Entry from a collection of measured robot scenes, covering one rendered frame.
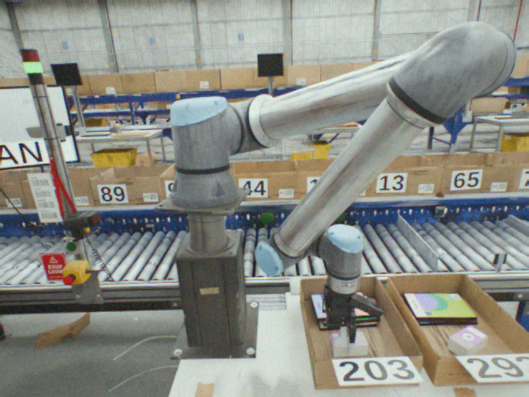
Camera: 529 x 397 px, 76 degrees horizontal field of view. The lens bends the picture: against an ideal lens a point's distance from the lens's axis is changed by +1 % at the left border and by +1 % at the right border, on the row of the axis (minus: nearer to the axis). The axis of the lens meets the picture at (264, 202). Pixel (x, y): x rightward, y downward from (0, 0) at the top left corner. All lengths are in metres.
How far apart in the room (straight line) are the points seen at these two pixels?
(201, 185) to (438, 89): 0.59
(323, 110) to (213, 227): 0.44
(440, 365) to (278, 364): 0.43
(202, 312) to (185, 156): 0.47
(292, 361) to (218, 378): 0.22
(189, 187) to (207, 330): 0.46
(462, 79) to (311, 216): 0.37
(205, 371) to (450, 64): 0.95
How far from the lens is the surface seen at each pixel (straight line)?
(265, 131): 0.95
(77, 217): 1.44
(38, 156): 1.60
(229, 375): 1.09
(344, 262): 0.91
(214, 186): 0.91
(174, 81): 6.55
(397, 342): 1.20
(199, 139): 0.88
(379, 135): 0.63
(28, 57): 1.44
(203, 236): 0.99
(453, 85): 0.59
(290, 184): 1.89
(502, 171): 2.26
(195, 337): 1.15
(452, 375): 1.11
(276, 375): 1.08
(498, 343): 1.32
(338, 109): 0.81
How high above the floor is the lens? 1.54
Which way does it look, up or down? 20 degrees down
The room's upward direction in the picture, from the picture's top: 3 degrees counter-clockwise
